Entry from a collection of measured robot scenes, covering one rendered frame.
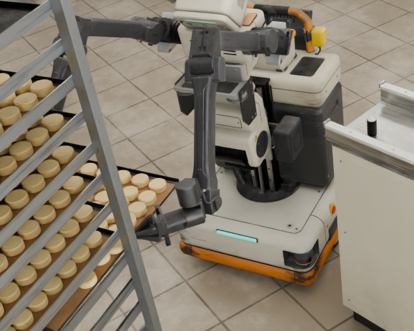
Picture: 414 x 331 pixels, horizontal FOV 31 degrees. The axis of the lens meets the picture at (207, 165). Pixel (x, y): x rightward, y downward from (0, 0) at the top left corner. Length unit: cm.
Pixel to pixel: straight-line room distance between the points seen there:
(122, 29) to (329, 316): 138
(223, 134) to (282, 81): 32
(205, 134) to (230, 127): 76
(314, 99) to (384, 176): 63
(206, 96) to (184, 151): 199
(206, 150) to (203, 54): 26
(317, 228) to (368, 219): 51
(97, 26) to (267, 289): 136
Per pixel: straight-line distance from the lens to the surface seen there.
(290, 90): 294
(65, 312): 189
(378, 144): 237
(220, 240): 314
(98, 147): 177
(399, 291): 269
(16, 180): 160
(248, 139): 277
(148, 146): 416
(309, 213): 309
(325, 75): 294
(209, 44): 210
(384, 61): 465
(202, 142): 207
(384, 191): 244
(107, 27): 246
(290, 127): 288
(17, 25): 155
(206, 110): 207
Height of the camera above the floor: 227
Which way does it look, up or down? 36 degrees down
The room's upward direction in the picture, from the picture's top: 11 degrees counter-clockwise
